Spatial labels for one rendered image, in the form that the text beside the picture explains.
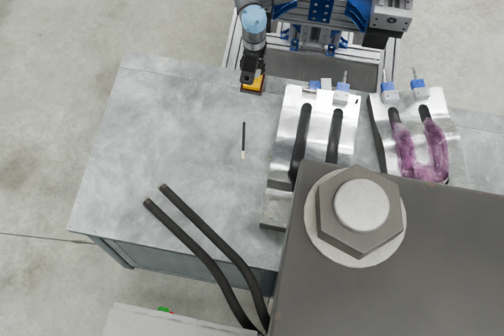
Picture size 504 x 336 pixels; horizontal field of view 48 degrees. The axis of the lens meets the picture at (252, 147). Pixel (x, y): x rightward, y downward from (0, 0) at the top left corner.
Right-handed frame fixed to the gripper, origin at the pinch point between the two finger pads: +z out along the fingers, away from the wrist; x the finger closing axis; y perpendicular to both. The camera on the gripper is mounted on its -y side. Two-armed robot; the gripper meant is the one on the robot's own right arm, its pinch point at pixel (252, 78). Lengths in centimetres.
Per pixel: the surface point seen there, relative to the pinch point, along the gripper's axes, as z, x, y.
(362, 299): -115, -29, -88
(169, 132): 5.0, 25.0, -24.3
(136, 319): -62, 5, -92
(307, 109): -3.5, -21.3, -10.5
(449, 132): -4, -69, -10
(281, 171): -8.5, -16.4, -36.1
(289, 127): -3.4, -16.4, -18.0
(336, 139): -3.0, -32.4, -19.2
